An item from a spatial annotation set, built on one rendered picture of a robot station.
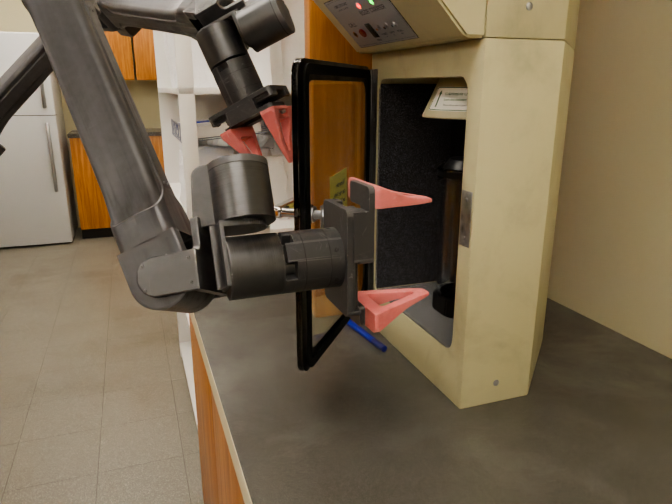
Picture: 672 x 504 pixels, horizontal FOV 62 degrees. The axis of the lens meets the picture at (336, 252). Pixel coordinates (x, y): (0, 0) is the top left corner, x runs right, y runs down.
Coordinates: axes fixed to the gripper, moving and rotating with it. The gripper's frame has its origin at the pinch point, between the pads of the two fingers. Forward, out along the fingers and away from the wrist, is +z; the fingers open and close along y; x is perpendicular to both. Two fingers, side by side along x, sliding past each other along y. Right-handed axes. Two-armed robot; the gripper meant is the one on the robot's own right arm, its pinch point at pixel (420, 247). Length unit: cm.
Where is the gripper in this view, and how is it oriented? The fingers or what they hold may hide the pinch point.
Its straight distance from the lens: 57.3
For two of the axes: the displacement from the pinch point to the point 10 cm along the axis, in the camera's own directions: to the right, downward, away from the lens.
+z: 9.4, -1.0, 3.3
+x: -3.4, -2.5, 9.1
